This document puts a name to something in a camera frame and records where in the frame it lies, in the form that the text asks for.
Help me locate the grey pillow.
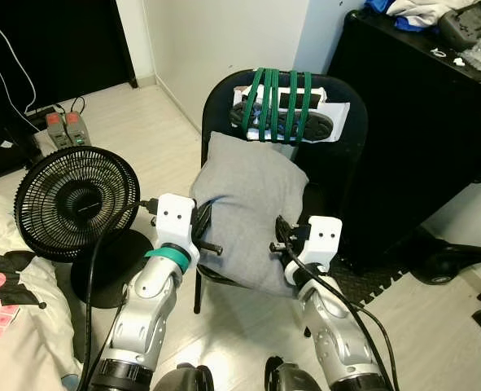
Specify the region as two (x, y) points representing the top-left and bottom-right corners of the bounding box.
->
(190, 130), (310, 298)

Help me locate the black folding chair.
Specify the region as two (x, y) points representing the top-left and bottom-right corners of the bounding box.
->
(193, 72), (369, 315)

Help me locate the black foam floor mat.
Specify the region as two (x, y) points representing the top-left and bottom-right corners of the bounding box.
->
(330, 261), (413, 310)

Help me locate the black oval device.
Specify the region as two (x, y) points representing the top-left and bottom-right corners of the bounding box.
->
(232, 102), (339, 139)

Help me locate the white flat box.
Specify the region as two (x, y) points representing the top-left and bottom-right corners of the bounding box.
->
(230, 84), (351, 146)

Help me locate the black table fan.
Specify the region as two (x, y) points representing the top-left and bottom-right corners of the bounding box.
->
(14, 147), (155, 309)

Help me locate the black right robot leg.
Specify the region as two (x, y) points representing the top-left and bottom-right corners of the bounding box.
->
(263, 356), (322, 391)

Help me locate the black robot leg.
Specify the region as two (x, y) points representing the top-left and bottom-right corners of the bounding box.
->
(263, 356), (322, 391)
(155, 364), (216, 391)

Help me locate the black left robot leg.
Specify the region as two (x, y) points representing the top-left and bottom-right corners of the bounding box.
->
(155, 364), (216, 391)

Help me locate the grey charger with red top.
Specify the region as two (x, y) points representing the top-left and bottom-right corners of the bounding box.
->
(65, 111), (92, 147)
(45, 112), (70, 150)

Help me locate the black cabinet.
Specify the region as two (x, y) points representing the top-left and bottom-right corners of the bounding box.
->
(326, 10), (481, 271)

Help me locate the cream cartoon print blanket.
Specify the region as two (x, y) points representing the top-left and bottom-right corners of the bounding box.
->
(0, 194), (88, 391)

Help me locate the black wardrobe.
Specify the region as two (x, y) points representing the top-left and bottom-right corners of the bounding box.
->
(0, 0), (139, 185)

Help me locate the blue cloth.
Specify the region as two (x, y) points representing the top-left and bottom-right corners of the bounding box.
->
(365, 0), (425, 33)

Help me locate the clear plastic bag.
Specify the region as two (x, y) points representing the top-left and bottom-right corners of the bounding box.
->
(460, 37), (481, 76)

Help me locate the white cloth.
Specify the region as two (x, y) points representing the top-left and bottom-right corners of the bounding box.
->
(387, 0), (462, 20)

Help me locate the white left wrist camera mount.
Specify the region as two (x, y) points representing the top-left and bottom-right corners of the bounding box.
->
(154, 193), (199, 250)

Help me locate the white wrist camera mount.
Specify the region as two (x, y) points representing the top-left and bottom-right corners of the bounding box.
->
(154, 193), (199, 250)
(295, 216), (343, 275)

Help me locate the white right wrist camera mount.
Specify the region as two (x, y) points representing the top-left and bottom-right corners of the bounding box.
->
(295, 216), (343, 275)

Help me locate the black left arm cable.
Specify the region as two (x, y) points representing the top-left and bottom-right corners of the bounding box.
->
(77, 200), (160, 391)

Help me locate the green elastic strap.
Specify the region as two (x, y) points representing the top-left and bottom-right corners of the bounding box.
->
(242, 68), (314, 146)

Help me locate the white cable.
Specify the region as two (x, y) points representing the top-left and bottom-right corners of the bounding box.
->
(0, 4), (39, 115)

